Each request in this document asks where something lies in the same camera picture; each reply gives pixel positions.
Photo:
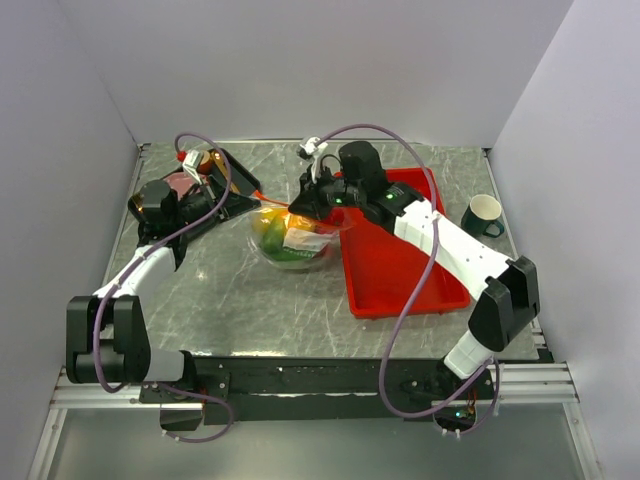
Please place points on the black serving tray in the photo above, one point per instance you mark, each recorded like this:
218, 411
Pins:
240, 175

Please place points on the brown ceramic cup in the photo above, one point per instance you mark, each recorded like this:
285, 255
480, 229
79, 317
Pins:
205, 163

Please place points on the yellow toy mango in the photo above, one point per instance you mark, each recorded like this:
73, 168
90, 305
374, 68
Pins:
262, 218

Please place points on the gold spoon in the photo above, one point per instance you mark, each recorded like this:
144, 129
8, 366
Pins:
220, 164

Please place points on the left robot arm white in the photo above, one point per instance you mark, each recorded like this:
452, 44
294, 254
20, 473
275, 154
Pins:
106, 334

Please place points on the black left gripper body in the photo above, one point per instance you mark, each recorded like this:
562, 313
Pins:
189, 205

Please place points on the orange green toy mango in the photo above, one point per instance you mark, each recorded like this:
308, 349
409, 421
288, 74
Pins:
272, 245

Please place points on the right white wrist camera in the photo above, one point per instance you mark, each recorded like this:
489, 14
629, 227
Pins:
312, 149

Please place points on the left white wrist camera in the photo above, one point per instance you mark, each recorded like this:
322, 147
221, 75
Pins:
191, 161

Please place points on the clear zip top bag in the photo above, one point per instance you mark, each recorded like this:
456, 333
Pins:
302, 234

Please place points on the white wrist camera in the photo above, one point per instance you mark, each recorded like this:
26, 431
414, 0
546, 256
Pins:
191, 161
312, 149

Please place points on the red toy bell pepper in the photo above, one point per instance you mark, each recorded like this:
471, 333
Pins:
340, 219

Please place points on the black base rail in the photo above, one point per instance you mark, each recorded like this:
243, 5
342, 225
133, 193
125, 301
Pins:
290, 388

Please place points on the dark green mug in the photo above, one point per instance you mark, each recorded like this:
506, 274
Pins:
482, 217

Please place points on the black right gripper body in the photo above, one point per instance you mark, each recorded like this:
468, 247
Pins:
351, 189

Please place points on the pink dotted plate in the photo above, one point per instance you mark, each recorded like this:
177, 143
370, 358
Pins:
180, 182

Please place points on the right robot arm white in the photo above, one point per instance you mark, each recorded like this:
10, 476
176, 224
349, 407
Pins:
505, 290

